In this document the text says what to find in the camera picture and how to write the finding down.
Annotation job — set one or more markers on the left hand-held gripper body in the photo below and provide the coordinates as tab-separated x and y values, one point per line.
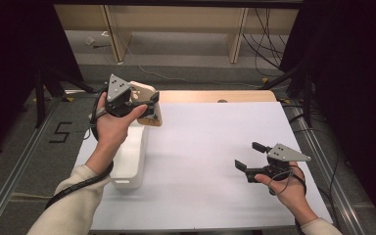
117	88

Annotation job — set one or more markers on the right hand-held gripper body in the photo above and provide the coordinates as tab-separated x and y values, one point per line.
284	153

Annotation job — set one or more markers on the white plastic bin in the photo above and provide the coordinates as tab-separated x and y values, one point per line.
130	163

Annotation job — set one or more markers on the person's right hand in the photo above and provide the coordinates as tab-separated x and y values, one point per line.
290	194

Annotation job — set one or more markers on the person's left hand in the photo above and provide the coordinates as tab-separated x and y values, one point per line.
112	130

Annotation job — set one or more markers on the white table sheet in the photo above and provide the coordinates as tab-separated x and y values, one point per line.
202	163

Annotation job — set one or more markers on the white paper scrap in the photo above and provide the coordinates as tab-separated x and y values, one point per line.
90	41

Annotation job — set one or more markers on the black metal stand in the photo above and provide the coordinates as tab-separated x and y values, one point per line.
40	98
307	98

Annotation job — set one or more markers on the light wooden shelf unit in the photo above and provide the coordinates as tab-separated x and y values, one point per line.
176	18

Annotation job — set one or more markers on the black curtain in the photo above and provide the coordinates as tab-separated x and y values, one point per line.
9	49
355	81

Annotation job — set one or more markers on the aluminium floor rail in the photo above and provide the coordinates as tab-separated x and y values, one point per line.
16	169
339	202

